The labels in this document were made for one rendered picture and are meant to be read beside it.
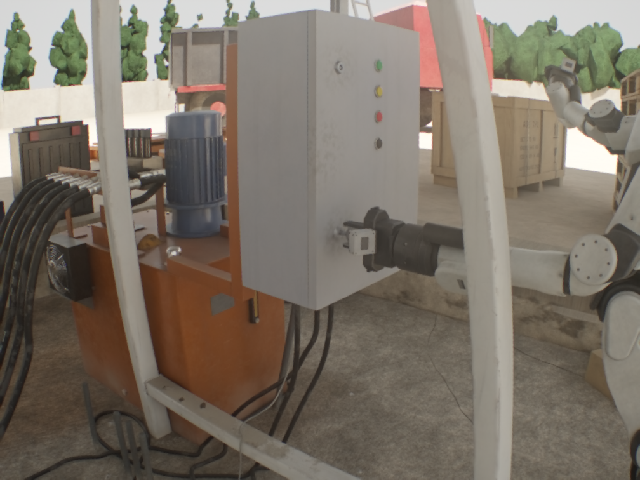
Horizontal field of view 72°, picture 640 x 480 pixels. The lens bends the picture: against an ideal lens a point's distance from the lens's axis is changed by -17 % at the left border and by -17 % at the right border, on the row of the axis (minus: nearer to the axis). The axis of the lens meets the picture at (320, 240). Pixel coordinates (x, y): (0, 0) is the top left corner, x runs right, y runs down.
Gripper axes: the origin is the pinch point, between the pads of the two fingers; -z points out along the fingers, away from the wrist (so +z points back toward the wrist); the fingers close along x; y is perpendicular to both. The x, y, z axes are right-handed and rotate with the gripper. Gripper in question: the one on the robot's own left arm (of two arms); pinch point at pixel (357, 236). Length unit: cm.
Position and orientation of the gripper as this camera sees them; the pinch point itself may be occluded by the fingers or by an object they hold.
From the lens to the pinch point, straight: 104.7
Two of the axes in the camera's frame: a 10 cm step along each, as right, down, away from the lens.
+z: 7.7, 1.7, -6.1
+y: -6.4, 2.1, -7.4
